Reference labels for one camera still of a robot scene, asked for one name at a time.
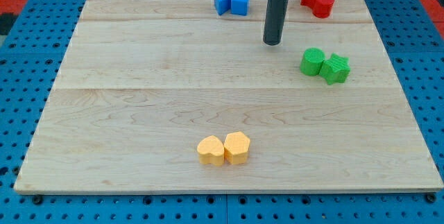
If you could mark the yellow hexagon block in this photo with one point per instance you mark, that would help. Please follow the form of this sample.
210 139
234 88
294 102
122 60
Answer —
236 147

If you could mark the yellow heart block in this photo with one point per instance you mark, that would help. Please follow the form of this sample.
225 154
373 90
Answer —
211 151

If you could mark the light wooden board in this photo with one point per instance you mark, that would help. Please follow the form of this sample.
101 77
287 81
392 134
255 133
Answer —
142 82

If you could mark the green cylinder block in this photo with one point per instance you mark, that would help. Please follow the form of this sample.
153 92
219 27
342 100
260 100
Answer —
312 61

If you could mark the blue triangle block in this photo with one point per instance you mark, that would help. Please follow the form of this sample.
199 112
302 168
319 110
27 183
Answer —
222 6

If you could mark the blue cube block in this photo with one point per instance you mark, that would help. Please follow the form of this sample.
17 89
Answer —
239 7

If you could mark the green star block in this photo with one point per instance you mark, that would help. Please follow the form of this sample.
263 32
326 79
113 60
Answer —
335 70

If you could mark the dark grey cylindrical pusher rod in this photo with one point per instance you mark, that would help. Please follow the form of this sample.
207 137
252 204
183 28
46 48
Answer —
274 21

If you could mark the red cylinder block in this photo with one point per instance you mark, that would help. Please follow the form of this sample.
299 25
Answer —
322 8

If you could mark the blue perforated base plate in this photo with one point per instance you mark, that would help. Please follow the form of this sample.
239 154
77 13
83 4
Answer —
31 55

